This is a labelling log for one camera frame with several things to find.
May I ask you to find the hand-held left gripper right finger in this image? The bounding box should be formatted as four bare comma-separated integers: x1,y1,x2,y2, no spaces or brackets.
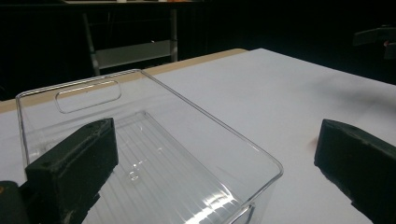
313,119,396,224

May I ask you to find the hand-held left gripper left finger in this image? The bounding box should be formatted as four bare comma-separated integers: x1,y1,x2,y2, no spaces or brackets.
24,117,120,224

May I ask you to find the clear plastic storage bin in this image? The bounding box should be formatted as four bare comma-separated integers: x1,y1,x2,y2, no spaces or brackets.
15,68,285,224

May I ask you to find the metal stand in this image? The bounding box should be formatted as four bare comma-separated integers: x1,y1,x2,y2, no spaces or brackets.
81,8,179,77

